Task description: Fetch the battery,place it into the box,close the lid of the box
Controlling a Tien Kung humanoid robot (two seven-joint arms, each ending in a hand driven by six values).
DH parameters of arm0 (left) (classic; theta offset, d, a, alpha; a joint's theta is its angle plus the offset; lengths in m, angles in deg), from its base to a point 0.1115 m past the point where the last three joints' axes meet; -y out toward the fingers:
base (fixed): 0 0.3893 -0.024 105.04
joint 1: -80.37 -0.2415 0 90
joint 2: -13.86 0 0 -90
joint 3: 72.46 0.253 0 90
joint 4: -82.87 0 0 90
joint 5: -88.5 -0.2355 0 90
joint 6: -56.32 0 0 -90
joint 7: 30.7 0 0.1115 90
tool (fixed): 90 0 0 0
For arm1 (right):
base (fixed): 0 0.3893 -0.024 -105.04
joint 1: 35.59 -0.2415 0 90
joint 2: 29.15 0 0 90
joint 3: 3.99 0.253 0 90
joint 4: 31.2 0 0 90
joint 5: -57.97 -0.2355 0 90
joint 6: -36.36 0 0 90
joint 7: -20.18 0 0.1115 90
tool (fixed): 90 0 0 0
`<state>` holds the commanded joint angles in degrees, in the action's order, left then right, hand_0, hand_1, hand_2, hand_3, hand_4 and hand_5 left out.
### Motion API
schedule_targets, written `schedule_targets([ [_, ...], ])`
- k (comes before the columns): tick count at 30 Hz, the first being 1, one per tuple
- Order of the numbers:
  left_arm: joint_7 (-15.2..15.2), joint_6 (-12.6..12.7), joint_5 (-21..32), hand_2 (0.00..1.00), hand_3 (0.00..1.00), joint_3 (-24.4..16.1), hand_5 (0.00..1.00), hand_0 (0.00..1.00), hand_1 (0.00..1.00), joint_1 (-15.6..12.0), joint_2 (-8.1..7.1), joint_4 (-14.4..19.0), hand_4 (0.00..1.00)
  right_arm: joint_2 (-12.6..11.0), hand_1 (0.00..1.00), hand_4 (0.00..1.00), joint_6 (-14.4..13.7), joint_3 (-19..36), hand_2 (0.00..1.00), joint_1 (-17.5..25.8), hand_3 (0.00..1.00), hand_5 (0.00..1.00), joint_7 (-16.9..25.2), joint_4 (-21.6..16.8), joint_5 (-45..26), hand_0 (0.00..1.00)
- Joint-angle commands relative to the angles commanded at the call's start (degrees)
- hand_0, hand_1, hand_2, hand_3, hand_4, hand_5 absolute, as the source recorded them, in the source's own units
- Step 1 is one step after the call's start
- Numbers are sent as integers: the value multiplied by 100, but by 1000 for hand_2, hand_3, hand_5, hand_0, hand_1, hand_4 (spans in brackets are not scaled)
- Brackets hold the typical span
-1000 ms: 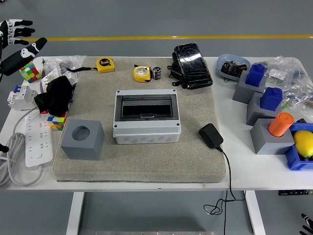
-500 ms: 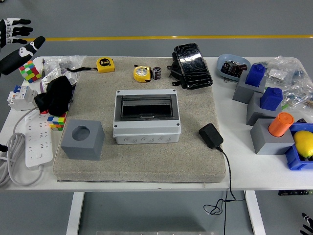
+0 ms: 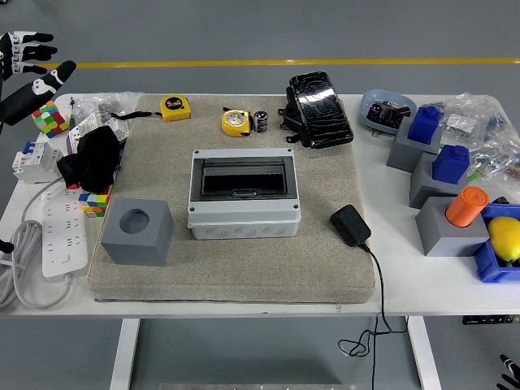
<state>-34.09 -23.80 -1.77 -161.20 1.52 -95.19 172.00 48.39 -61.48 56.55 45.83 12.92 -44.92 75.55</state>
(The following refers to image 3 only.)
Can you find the robot right hand black fingers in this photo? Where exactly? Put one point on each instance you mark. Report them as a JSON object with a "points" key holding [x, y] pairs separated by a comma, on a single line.
{"points": [[512, 369]]}

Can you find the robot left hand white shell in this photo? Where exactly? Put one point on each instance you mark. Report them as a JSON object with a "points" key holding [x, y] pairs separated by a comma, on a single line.
{"points": [[28, 95]]}

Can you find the smoked transparent box lid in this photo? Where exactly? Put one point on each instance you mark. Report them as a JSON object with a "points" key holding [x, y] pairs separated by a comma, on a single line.
{"points": [[243, 178]]}

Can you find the grey plastic junction box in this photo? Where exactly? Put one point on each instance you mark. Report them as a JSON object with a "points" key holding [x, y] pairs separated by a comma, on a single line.
{"points": [[243, 215]]}

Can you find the large colourful puzzle cube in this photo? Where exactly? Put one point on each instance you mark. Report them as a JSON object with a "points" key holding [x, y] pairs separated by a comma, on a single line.
{"points": [[50, 122]]}

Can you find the dark pen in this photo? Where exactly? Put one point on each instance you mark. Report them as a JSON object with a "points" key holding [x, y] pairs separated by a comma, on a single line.
{"points": [[72, 118]]}

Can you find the black table control panel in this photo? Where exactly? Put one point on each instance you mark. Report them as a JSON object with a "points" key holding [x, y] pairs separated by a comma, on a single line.
{"points": [[487, 319]]}

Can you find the white printed package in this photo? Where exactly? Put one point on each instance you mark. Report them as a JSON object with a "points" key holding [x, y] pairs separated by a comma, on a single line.
{"points": [[83, 128]]}

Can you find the white circuit breaker blue lever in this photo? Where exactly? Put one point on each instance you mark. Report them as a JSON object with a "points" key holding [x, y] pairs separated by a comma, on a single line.
{"points": [[36, 162]]}

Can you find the clear plastic bag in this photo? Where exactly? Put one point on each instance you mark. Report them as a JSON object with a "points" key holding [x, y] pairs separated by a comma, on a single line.
{"points": [[101, 103]]}

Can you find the black cloth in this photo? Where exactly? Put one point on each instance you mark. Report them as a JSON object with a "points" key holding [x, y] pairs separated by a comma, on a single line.
{"points": [[93, 154]]}

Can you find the white table leg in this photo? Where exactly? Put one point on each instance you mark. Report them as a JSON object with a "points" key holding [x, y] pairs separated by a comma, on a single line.
{"points": [[424, 353], [126, 353]]}

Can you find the small white breaker module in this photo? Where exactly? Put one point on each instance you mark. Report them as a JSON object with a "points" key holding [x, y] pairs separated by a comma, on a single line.
{"points": [[120, 130]]}

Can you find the blue plastic bin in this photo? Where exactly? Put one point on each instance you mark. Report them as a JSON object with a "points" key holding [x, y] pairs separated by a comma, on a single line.
{"points": [[489, 264]]}

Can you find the small colourful puzzle cube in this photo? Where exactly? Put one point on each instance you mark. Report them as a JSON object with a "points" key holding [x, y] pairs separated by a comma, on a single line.
{"points": [[94, 201]]}

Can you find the yellow lemon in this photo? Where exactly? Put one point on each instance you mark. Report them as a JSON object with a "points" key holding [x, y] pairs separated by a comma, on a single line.
{"points": [[503, 237]]}

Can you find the white power strip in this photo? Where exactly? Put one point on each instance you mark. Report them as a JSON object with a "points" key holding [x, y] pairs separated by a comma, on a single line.
{"points": [[65, 235]]}

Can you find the yellow square tape measure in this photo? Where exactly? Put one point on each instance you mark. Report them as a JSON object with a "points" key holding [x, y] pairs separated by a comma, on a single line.
{"points": [[175, 109]]}

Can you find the grey block holder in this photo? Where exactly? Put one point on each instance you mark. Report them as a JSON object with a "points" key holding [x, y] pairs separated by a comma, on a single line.
{"points": [[422, 187], [438, 235], [400, 154]]}

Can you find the small dark component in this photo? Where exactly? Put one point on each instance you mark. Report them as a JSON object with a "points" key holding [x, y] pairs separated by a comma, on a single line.
{"points": [[501, 200]]}

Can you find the grey block with round hole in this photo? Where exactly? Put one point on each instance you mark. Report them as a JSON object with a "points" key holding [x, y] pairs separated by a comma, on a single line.
{"points": [[138, 248]]}

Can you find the yellow tape measure round face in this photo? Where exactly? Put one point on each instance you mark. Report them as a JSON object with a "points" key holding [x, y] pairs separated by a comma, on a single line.
{"points": [[235, 121]]}

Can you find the blue plastic block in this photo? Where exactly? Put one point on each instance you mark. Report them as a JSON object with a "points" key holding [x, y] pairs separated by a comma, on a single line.
{"points": [[424, 126], [449, 164]]}

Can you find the black power adapter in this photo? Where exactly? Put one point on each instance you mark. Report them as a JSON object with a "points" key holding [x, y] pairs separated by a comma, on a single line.
{"points": [[349, 225]]}

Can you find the small black cylindrical capacitor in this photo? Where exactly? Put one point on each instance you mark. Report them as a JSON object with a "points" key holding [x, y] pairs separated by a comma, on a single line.
{"points": [[261, 121]]}

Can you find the clear bags of components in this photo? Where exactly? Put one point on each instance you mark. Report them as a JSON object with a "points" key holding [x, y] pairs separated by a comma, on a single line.
{"points": [[487, 134]]}

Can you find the blue-grey bowl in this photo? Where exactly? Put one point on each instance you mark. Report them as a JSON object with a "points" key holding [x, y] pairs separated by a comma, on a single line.
{"points": [[382, 127]]}

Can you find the grey-brown mat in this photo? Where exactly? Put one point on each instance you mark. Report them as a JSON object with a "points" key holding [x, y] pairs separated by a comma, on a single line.
{"points": [[243, 268]]}

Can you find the black glossy pad with stand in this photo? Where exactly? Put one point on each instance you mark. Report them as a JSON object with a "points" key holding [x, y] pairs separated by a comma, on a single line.
{"points": [[321, 109]]}

